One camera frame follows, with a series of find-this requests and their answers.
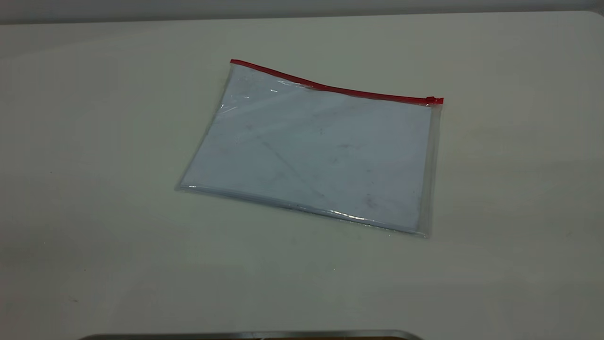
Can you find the clear plastic zip bag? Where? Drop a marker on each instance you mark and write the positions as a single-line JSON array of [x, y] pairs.
[[321, 146]]

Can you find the white paper stack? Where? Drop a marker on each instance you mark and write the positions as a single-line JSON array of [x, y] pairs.
[[316, 151]]

